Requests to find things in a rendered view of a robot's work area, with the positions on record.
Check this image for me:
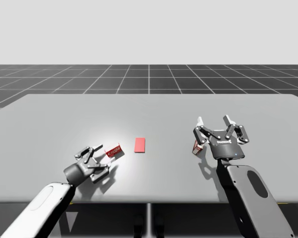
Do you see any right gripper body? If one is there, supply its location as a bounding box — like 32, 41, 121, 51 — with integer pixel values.
208, 129, 245, 161

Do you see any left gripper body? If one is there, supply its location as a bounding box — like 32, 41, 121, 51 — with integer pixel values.
63, 161, 93, 186

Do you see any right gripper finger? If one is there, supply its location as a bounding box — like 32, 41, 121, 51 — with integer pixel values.
223, 114, 250, 145
193, 116, 221, 147

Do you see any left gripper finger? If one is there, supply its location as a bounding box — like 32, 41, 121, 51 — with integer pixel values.
74, 144, 104, 164
88, 160, 115, 184

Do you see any red and white carton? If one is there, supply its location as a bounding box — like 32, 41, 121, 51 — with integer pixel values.
191, 139, 204, 156
104, 143, 126, 159

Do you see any pink pad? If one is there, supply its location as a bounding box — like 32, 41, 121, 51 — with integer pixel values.
134, 137, 147, 154

